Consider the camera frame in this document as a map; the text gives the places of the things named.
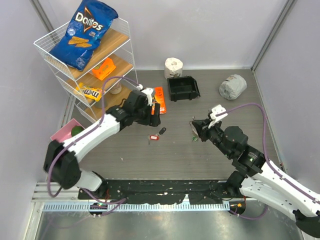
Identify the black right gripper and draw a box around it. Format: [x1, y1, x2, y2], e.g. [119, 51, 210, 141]
[192, 117, 234, 158]

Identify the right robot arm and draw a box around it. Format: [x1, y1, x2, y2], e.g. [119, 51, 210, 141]
[190, 119, 320, 238]

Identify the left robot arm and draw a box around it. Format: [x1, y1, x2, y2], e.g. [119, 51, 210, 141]
[43, 88, 161, 199]

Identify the black key tag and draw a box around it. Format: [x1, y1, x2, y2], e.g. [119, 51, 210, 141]
[158, 127, 167, 135]

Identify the orange Gillette razor box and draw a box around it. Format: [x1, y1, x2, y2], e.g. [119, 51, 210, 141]
[151, 86, 167, 115]

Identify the black plastic bin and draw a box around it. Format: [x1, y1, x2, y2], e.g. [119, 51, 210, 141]
[167, 76, 201, 102]

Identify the grey wrapped bundle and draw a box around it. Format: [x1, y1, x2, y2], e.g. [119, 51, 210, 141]
[218, 74, 248, 100]

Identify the white toilet paper roll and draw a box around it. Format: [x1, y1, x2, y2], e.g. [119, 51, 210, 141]
[164, 57, 184, 79]

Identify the yellow M&M candy bag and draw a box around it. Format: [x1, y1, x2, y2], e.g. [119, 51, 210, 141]
[75, 82, 103, 102]

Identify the orange snack pouch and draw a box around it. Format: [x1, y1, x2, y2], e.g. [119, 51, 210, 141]
[90, 57, 116, 81]

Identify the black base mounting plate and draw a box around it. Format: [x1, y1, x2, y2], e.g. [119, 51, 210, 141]
[77, 178, 257, 205]

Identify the green lime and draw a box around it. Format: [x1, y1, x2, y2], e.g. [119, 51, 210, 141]
[71, 125, 84, 137]

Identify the pink box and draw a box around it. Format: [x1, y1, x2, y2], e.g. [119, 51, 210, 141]
[50, 118, 85, 143]

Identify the blue Doritos chip bag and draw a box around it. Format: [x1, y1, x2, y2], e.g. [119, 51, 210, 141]
[49, 0, 119, 71]

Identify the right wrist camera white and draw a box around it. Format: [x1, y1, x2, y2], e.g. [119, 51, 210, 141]
[208, 104, 228, 129]

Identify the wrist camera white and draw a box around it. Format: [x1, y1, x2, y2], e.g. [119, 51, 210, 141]
[208, 104, 228, 129]
[137, 84, 155, 106]

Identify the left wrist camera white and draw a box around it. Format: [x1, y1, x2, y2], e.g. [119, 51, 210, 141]
[137, 84, 155, 106]

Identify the white wire shelf rack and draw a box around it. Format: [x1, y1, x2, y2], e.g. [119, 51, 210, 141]
[34, 18, 139, 123]

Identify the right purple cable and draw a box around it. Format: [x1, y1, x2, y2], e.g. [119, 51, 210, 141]
[216, 102, 320, 220]

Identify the purple cable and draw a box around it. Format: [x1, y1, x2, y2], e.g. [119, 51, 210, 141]
[216, 102, 320, 220]
[46, 76, 143, 198]

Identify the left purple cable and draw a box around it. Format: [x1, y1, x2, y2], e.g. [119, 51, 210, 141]
[46, 76, 143, 198]

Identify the white slotted cable duct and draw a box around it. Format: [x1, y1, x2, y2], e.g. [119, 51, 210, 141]
[42, 200, 230, 212]

